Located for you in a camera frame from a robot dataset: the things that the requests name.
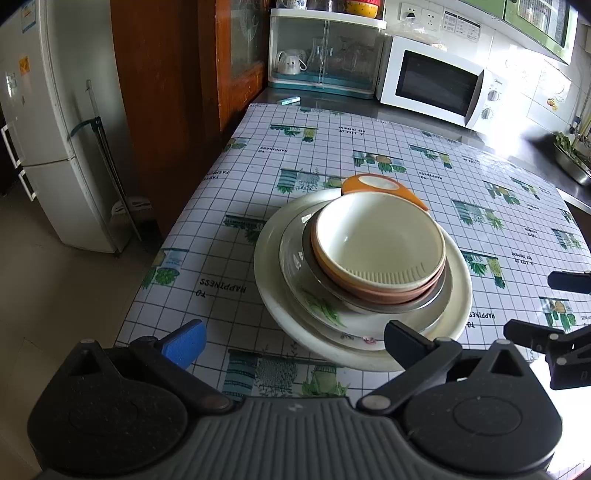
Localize pink plastic bowl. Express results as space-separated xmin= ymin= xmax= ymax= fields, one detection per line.
xmin=311 ymin=217 xmax=448 ymax=304

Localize stainless steel bowl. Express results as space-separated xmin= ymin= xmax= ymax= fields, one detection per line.
xmin=301 ymin=212 xmax=452 ymax=314

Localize cream plastic bowl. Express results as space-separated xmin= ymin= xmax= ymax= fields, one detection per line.
xmin=315 ymin=192 xmax=446 ymax=290

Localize patterned grid tablecloth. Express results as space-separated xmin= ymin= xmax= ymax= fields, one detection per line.
xmin=115 ymin=102 xmax=591 ymax=480

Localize floral patterned plate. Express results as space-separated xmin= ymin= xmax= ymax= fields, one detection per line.
xmin=279 ymin=205 xmax=453 ymax=352

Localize steel basin with greens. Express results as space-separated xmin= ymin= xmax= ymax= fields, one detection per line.
xmin=554 ymin=132 xmax=591 ymax=187

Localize large cream plate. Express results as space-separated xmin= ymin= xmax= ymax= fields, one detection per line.
xmin=253 ymin=189 xmax=473 ymax=372

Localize orange plastic lid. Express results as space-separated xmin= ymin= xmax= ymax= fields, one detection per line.
xmin=342 ymin=173 xmax=429 ymax=212

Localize white refrigerator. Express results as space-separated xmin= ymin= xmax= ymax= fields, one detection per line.
xmin=1 ymin=1 xmax=131 ymax=254

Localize white microwave oven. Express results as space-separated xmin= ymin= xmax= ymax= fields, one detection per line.
xmin=376 ymin=36 xmax=501 ymax=132

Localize wooden cabinet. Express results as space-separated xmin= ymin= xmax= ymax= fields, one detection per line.
xmin=110 ymin=1 xmax=273 ymax=252

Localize white mug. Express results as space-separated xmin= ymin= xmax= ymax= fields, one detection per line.
xmin=276 ymin=49 xmax=308 ymax=76

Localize white glass-door cup cabinet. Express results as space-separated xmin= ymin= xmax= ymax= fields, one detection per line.
xmin=267 ymin=8 xmax=387 ymax=99

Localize green wall cabinet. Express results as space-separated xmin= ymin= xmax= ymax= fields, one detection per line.
xmin=456 ymin=0 xmax=578 ymax=65

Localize wall power socket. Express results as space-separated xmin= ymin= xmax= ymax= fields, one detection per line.
xmin=399 ymin=2 xmax=443 ymax=32

